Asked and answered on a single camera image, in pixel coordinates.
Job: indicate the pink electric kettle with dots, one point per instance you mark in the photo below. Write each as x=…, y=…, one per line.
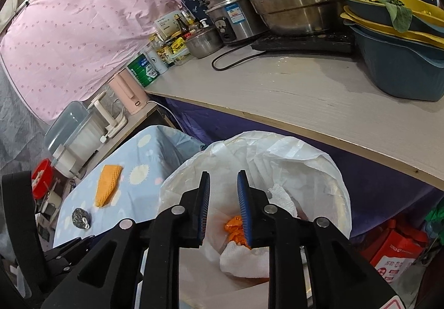
x=128, y=94

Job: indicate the orange wrapper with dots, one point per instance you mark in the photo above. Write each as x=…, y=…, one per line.
x=232, y=225

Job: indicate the clear plastic storage box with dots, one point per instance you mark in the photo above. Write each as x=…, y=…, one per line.
x=69, y=128

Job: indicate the white glass kettle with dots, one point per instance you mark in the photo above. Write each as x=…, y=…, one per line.
x=104, y=114

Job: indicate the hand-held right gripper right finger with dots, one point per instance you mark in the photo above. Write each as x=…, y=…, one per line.
x=244, y=213

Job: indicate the white plastic bottle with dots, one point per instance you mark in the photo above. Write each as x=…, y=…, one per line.
x=156, y=59

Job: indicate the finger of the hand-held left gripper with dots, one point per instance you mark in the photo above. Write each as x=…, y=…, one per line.
x=57, y=269
x=69, y=248

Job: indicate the large blue plastic basin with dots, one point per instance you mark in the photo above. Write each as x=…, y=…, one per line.
x=399, y=69

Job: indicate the pink dotted sheet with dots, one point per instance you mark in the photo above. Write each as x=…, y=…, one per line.
x=86, y=35

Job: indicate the green vegetable leaves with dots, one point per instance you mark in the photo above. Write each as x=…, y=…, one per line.
x=399, y=15

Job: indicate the trash bin with white bag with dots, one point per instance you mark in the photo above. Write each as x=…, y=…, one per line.
x=295, y=163

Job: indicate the black induction cooker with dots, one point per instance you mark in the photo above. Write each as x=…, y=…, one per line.
x=312, y=43

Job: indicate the dark sauce bottle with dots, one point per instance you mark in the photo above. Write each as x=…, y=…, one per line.
x=181, y=26

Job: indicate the clear glass container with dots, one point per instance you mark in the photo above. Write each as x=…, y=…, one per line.
x=182, y=57

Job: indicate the green plastic bag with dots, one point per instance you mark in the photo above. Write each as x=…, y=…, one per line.
x=437, y=218

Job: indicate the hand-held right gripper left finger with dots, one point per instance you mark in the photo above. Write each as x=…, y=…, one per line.
x=204, y=208

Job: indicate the white tissue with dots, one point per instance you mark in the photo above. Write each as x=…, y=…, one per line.
x=282, y=198
x=242, y=260

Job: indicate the green and white can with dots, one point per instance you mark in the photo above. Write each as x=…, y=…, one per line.
x=142, y=69

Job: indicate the red plastic basket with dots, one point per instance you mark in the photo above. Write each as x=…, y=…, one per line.
x=43, y=170

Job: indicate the yellow label jar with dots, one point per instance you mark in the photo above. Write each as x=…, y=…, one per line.
x=178, y=45

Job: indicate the orange cleaning cloth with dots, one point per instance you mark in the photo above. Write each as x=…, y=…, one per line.
x=107, y=187

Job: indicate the steel rice cooker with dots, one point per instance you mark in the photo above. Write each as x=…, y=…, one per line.
x=236, y=21

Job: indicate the small steel bowl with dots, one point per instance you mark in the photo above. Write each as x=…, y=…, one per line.
x=203, y=43

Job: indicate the purple counter skirt cloth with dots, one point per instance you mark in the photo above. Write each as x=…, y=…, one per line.
x=364, y=184

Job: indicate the grey quilted cloth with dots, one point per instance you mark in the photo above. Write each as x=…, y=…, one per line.
x=17, y=128

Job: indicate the steel wool scourer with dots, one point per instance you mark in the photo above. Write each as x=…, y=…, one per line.
x=80, y=218

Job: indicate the red shopping bag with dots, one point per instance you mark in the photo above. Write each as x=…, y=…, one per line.
x=392, y=243

